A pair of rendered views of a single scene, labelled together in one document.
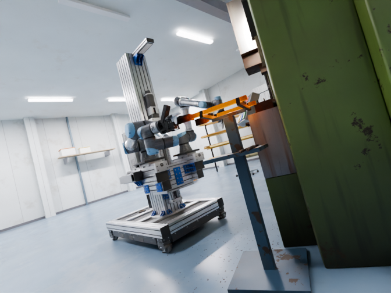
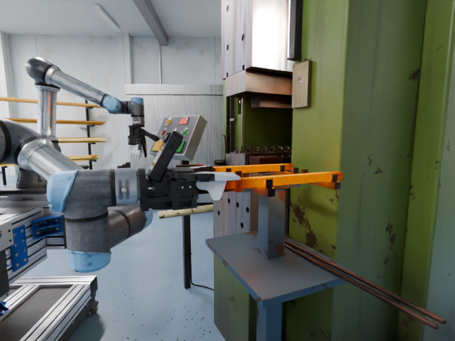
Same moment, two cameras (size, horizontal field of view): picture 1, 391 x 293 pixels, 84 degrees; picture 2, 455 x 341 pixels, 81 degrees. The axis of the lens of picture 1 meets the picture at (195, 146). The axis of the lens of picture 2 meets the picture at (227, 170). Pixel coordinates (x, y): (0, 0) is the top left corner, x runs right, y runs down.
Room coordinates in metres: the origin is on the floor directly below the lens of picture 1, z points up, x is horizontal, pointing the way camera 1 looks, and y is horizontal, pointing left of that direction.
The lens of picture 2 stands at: (0.83, 0.46, 1.07)
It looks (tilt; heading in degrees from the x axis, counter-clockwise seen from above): 7 degrees down; 312
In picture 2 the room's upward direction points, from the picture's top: straight up
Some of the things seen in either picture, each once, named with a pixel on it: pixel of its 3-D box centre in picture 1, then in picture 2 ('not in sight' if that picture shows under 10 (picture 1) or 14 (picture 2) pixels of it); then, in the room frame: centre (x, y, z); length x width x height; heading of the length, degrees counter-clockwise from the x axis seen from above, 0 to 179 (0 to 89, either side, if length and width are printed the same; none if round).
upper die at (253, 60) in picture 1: (272, 56); (271, 87); (1.60, -0.74, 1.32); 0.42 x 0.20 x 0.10; 69
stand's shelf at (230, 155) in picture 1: (238, 153); (270, 256); (1.27, -0.23, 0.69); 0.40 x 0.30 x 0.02; 156
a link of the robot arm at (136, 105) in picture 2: (218, 102); (137, 107); (2.25, -0.35, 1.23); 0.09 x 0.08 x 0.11; 52
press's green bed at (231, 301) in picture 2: (316, 198); (273, 289); (1.55, -0.72, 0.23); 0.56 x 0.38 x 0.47; 69
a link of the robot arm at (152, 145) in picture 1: (153, 145); (95, 237); (1.37, 0.25, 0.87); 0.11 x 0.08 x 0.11; 115
